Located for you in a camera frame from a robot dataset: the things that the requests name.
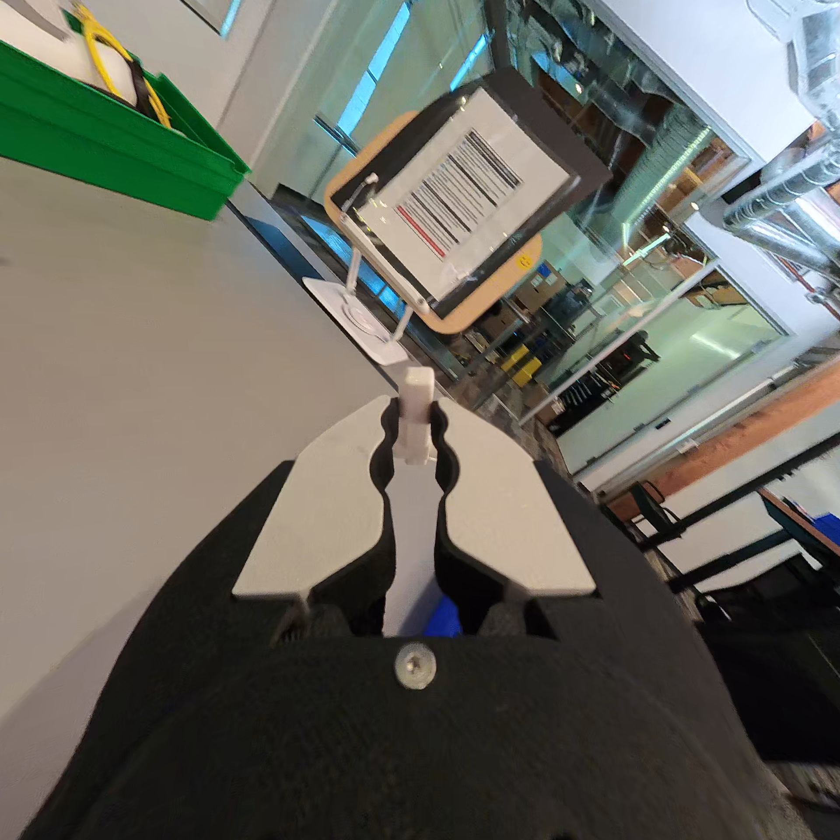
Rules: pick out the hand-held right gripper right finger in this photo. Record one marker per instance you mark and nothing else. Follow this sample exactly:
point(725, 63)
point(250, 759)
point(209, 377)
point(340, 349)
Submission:
point(512, 518)

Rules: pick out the silver ventilation duct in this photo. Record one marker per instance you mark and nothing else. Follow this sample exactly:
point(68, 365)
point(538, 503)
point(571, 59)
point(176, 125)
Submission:
point(787, 210)

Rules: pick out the instruction sheet display stand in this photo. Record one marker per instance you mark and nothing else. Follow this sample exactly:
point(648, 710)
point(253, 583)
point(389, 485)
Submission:
point(485, 289)

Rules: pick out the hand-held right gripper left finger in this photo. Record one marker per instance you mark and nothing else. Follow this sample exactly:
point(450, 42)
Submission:
point(321, 518)

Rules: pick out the glass railing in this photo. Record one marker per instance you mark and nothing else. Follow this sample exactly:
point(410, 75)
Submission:
point(590, 275)

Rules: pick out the grey desk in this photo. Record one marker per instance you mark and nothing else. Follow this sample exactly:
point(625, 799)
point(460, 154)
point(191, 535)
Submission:
point(164, 361)

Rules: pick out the wooden top high table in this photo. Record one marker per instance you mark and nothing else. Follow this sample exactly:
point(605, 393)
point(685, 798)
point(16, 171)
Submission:
point(787, 518)

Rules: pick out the green plastic bin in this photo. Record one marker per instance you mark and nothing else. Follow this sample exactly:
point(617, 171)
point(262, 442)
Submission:
point(131, 144)

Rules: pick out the white document stand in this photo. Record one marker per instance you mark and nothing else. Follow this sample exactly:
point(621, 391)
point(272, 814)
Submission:
point(358, 308)

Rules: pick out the laminated instruction sheet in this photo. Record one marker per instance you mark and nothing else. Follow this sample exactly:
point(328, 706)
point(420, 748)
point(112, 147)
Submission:
point(459, 197)

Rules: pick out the white roll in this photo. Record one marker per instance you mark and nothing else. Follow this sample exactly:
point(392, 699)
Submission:
point(39, 46)

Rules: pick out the small white plastic piece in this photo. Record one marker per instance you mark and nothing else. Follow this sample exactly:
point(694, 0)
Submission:
point(415, 420)

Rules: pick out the blue plastic bin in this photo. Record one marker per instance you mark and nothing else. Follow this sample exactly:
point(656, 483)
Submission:
point(443, 620)
point(828, 528)

